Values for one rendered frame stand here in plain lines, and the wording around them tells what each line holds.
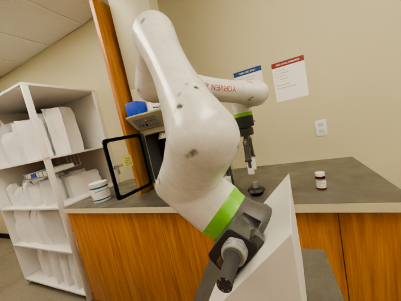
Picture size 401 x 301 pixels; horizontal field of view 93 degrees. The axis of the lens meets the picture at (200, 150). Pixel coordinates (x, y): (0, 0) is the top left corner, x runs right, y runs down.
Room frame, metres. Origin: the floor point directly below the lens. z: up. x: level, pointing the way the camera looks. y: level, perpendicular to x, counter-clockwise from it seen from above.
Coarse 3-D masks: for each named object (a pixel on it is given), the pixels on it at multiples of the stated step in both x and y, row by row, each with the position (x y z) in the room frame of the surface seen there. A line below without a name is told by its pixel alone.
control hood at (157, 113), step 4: (160, 108) 1.22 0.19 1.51; (144, 112) 1.27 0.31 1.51; (148, 112) 1.26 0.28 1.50; (152, 112) 1.25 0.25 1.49; (156, 112) 1.25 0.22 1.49; (160, 112) 1.24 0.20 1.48; (132, 116) 1.32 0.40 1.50; (136, 116) 1.31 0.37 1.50; (140, 116) 1.30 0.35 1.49; (144, 116) 1.29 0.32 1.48; (148, 116) 1.29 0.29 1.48; (156, 116) 1.28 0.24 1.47; (160, 116) 1.27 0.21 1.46; (128, 120) 1.35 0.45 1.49; (132, 120) 1.34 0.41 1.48; (160, 120) 1.30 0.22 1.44; (132, 124) 1.38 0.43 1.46; (160, 124) 1.33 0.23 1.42; (136, 128) 1.41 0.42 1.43; (144, 128) 1.39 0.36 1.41
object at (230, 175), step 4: (232, 164) 1.01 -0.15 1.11; (228, 168) 0.98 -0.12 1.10; (232, 168) 1.00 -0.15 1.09; (228, 172) 0.98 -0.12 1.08; (232, 172) 0.99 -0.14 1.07; (224, 176) 0.99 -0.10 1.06; (228, 176) 0.98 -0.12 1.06; (232, 176) 0.99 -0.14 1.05; (228, 180) 0.98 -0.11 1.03; (232, 180) 0.99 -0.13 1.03; (236, 184) 1.01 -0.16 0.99
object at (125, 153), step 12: (108, 144) 1.20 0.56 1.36; (120, 144) 1.27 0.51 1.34; (132, 144) 1.35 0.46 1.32; (120, 156) 1.25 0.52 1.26; (132, 156) 1.33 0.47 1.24; (120, 168) 1.23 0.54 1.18; (132, 168) 1.31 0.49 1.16; (144, 168) 1.39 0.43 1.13; (120, 180) 1.21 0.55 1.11; (132, 180) 1.29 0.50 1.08; (144, 180) 1.37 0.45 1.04; (120, 192) 1.19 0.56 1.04
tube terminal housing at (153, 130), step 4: (132, 92) 1.44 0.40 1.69; (136, 92) 1.43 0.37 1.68; (132, 96) 1.44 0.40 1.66; (136, 96) 1.43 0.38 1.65; (132, 100) 1.45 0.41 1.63; (136, 100) 1.43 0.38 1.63; (140, 100) 1.42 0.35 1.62; (144, 100) 1.40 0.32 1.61; (148, 128) 1.41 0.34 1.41; (152, 128) 1.40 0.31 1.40; (156, 128) 1.38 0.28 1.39; (160, 128) 1.37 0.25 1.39; (164, 128) 1.36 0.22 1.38; (140, 132) 1.45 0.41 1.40; (144, 132) 1.43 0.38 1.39; (148, 132) 1.42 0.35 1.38; (152, 132) 1.40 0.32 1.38; (156, 132) 1.40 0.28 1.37; (144, 136) 1.44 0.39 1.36; (148, 152) 1.44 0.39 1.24; (152, 168) 1.44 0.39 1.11
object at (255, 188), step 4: (252, 184) 0.95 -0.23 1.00; (256, 184) 0.94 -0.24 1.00; (248, 188) 0.97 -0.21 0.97; (252, 188) 0.95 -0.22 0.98; (256, 188) 0.94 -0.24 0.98; (260, 188) 0.93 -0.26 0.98; (264, 188) 0.94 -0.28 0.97; (252, 192) 0.92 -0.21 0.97; (256, 192) 0.91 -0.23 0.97; (260, 192) 0.91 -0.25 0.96
